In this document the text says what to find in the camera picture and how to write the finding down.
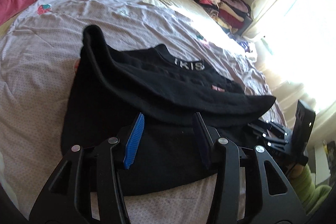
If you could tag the person's right hand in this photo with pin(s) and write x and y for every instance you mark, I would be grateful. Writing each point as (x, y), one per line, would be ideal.
(294, 171)

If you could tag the purple crumpled cloth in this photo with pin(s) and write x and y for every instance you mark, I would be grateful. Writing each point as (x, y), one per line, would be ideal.
(248, 47)

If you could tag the green sleeve forearm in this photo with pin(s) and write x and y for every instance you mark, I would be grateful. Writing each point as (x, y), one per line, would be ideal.
(310, 196)

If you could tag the black long sleeve sweater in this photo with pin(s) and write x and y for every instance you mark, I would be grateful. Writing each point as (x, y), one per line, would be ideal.
(111, 88)

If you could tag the stack of folded clothes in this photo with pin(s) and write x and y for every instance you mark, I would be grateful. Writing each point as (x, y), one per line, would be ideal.
(233, 16)

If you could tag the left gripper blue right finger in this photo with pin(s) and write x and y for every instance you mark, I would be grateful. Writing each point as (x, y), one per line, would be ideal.
(206, 137)

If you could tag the lilac patterned bed sheet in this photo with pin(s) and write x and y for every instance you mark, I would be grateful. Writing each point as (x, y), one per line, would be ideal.
(39, 54)

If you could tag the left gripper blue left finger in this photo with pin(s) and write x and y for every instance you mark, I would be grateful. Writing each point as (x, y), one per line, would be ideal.
(133, 141)

